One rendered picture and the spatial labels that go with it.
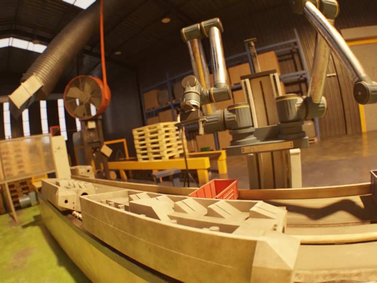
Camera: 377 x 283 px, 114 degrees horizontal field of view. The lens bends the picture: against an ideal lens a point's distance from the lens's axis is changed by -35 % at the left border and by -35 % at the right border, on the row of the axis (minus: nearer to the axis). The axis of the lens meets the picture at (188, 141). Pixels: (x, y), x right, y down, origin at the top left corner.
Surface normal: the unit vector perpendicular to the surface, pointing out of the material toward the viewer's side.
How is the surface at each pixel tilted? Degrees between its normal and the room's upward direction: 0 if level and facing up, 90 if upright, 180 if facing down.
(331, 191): 90
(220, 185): 88
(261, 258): 54
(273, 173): 90
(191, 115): 65
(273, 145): 90
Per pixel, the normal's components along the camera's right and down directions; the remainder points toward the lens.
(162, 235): -0.60, -0.04
